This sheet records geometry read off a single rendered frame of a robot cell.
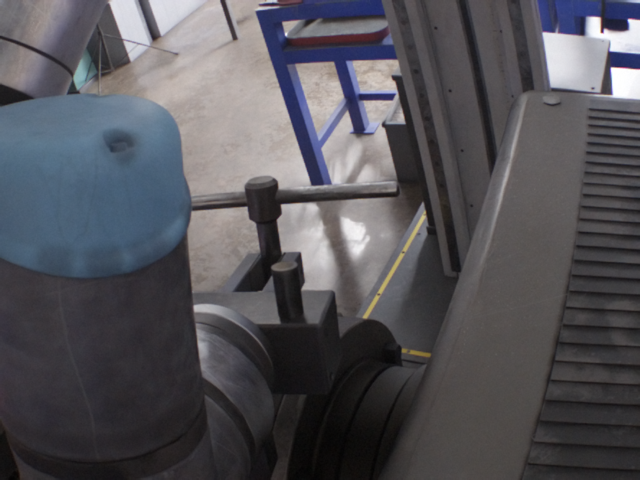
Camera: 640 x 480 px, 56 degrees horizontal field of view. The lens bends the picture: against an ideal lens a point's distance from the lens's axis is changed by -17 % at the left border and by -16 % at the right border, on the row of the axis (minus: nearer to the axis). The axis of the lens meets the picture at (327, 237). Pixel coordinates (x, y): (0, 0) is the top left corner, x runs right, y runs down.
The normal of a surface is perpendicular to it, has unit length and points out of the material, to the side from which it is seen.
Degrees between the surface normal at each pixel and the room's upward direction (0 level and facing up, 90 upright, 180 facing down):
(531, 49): 90
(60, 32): 96
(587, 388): 0
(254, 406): 83
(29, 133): 24
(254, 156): 0
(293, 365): 69
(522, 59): 90
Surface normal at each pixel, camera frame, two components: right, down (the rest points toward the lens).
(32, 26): 0.64, 0.13
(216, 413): 0.71, -0.62
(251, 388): 0.85, -0.44
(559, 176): -0.25, -0.76
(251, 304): -0.11, -0.94
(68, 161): 0.40, -0.33
